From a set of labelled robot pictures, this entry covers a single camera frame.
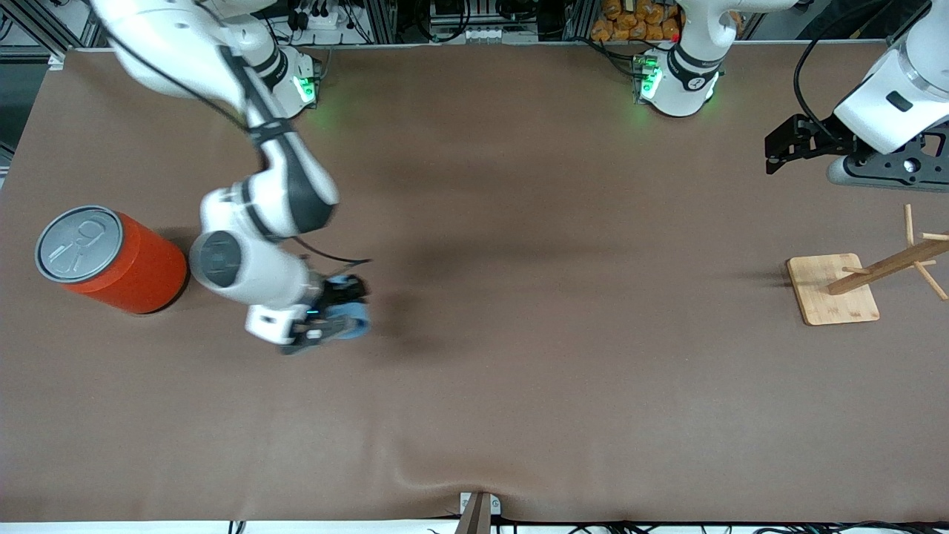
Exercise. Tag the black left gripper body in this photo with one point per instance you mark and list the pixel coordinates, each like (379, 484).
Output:
(824, 136)

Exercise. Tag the light blue plastic cup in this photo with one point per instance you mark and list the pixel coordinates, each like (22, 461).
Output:
(352, 319)

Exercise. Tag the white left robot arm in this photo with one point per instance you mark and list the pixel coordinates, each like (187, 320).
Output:
(689, 74)

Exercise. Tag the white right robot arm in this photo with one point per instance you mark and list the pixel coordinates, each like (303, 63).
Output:
(282, 170)

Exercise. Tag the wooden cup rack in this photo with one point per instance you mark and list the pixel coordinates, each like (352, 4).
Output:
(834, 297)

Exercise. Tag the orange can-shaped container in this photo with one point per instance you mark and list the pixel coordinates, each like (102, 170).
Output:
(141, 274)

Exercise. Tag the brown table cover mat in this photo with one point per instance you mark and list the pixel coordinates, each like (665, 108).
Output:
(519, 371)

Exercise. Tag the orange snack bag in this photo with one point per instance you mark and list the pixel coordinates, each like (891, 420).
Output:
(637, 22)

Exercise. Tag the white power strip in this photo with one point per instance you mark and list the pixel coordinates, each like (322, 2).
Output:
(330, 18)

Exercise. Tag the white connector strip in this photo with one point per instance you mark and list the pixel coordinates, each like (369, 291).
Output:
(497, 34)

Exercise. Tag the grey metal table bracket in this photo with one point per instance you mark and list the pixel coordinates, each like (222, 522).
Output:
(478, 512)

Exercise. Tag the aluminium frame rail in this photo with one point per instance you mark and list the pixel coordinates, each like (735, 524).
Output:
(44, 30)

